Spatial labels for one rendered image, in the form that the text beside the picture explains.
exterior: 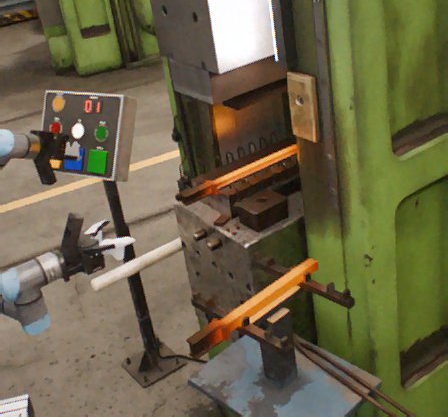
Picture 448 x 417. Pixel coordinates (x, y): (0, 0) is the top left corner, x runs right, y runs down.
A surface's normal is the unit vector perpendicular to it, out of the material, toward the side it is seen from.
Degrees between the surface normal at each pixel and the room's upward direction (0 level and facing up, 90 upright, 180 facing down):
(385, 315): 90
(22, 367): 0
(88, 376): 0
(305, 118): 90
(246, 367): 0
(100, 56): 90
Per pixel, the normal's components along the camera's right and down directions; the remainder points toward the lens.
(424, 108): 0.58, 0.29
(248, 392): -0.15, -0.88
